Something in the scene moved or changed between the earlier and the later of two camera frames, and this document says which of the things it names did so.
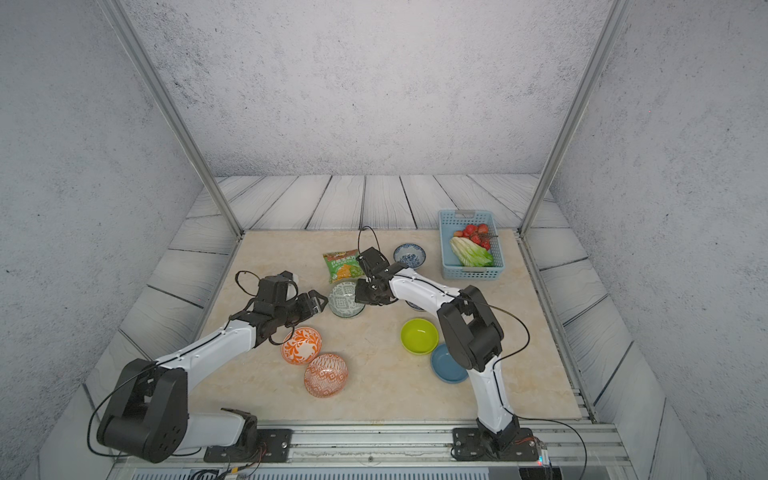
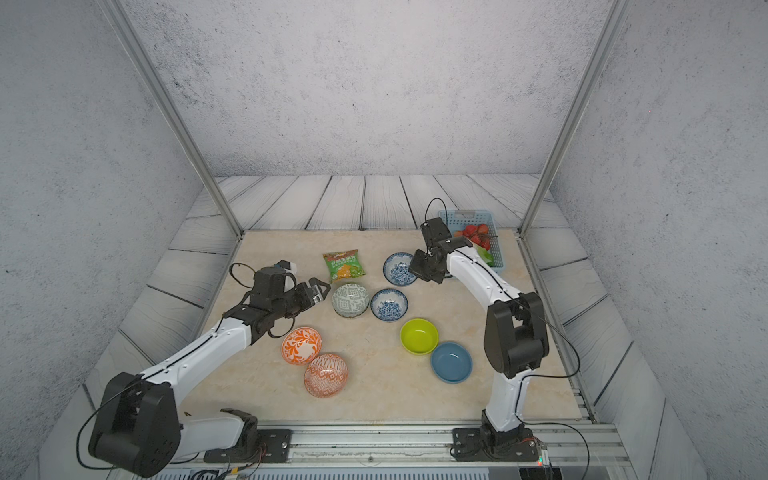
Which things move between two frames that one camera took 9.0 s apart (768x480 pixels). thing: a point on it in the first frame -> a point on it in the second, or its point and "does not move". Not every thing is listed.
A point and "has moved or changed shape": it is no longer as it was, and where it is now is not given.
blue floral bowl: [411, 254] has moved or changed shape
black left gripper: [309, 309] -> [307, 299]
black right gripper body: [365, 292] -> [422, 267]
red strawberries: [478, 234] does not move
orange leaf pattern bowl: [303, 347] does not move
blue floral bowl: [413, 305] -> [389, 305]
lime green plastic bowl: [419, 336] does not move
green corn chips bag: [342, 265] does not move
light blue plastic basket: [449, 222] does not move
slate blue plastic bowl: [445, 367] does not move
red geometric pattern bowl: [325, 375] does not move
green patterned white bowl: [341, 299] does not move
